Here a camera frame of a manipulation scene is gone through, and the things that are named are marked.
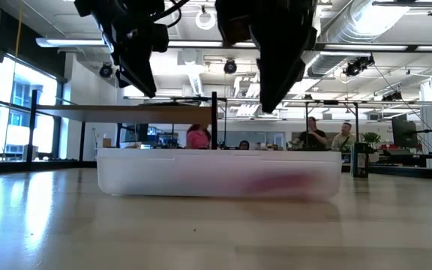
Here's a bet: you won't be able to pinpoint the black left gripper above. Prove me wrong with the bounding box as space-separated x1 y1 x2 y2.
75 0 170 99

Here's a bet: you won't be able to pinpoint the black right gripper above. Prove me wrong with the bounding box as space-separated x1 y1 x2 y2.
215 0 318 114

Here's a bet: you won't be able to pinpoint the pink pen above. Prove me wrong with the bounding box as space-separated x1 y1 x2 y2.
244 172 317 194

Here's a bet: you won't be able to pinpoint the clear pencil box orange lid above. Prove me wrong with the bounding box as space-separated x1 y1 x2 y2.
96 147 343 202

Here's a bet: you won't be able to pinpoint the black ceiling spotlight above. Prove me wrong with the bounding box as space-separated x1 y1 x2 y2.
99 62 114 79
223 58 238 75

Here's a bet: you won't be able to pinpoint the wooden shelf black legs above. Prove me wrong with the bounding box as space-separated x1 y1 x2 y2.
28 89 220 163

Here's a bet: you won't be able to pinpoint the ceiling light strip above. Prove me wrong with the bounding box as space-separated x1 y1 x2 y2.
315 43 432 53
35 37 258 49

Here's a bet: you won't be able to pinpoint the potted leafy plant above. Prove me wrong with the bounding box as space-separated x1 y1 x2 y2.
361 130 382 151

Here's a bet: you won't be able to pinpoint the dark upright container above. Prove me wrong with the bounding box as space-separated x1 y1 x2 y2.
352 141 370 179

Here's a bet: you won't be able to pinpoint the large window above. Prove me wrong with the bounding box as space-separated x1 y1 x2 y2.
0 55 59 163

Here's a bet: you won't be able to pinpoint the black computer monitor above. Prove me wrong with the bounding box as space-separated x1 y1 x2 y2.
391 114 419 149

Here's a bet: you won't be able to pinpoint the black ceiling camera cluster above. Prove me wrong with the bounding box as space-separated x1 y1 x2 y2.
343 55 375 78

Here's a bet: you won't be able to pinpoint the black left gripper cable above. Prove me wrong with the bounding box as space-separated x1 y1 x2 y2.
151 0 191 29

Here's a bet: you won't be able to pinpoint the black room table frame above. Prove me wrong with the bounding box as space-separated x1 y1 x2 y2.
281 97 432 151

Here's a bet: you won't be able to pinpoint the white ring lamp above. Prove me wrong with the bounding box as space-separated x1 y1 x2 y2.
195 9 217 31

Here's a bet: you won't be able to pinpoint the silver ventilation duct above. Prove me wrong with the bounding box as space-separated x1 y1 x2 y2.
305 0 414 78

